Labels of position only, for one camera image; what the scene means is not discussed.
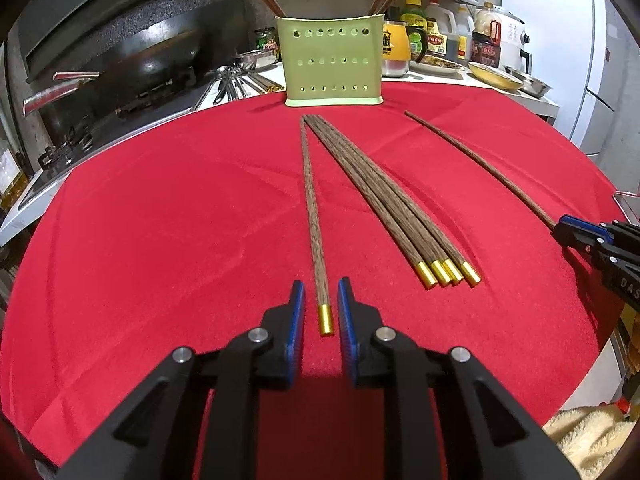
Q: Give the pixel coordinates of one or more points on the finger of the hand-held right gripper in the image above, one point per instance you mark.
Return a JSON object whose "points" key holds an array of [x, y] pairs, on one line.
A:
{"points": [[575, 240], [585, 225]]}

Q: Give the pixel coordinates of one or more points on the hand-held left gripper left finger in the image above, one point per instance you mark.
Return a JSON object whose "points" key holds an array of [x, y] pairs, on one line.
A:
{"points": [[296, 332]]}

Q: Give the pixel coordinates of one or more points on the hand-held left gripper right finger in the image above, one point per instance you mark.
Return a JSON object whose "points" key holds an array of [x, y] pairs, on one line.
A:
{"points": [[346, 340]]}

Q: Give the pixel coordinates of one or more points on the bundle of wooden chopsticks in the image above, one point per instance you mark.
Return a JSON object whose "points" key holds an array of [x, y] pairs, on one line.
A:
{"points": [[380, 195]]}

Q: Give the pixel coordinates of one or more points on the green plastic utensil holder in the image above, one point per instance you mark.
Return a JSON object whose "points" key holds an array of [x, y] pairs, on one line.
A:
{"points": [[330, 60]]}

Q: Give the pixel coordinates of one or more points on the steel bowl with food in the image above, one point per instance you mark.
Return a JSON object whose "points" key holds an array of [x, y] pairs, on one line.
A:
{"points": [[532, 84]]}

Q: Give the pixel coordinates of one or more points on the red tablecloth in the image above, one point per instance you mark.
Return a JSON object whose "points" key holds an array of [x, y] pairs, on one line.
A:
{"points": [[175, 235]]}

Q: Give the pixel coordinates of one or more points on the yellow bowl plastic wrap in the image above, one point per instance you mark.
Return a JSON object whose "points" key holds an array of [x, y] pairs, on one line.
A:
{"points": [[495, 76]]}

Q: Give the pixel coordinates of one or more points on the white refrigerator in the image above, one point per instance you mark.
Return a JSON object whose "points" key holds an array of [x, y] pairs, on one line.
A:
{"points": [[590, 50]]}

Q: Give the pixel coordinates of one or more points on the beige towel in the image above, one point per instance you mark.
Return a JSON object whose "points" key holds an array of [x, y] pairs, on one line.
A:
{"points": [[585, 440]]}

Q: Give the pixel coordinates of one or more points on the white air fryer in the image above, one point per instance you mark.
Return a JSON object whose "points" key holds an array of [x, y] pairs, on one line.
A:
{"points": [[512, 35]]}

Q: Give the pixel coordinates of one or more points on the plate of cooked food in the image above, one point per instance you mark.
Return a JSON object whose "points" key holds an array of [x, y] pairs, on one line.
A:
{"points": [[437, 64]]}

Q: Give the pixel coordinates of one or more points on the small white plastic jug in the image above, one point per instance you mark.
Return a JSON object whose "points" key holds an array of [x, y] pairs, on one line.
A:
{"points": [[462, 32]]}

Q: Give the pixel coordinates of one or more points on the large white plastic jug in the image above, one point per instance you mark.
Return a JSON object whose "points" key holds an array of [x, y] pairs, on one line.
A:
{"points": [[440, 27]]}

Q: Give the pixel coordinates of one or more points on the pile of steel cutlery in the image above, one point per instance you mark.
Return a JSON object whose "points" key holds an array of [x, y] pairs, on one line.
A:
{"points": [[235, 85]]}

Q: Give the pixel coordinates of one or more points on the small steel bowl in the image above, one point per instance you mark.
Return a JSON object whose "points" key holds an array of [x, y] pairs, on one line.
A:
{"points": [[255, 60]]}

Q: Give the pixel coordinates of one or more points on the black gas stove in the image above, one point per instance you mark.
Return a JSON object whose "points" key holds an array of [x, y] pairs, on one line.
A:
{"points": [[100, 135]]}

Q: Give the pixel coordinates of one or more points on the green label jar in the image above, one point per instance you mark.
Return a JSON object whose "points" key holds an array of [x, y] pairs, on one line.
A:
{"points": [[266, 40]]}

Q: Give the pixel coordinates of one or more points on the steel wok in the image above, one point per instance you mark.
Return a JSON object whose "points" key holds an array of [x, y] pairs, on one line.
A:
{"points": [[150, 62]]}

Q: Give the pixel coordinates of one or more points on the clear oil bottle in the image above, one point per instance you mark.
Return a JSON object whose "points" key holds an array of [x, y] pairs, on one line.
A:
{"points": [[9, 175]]}

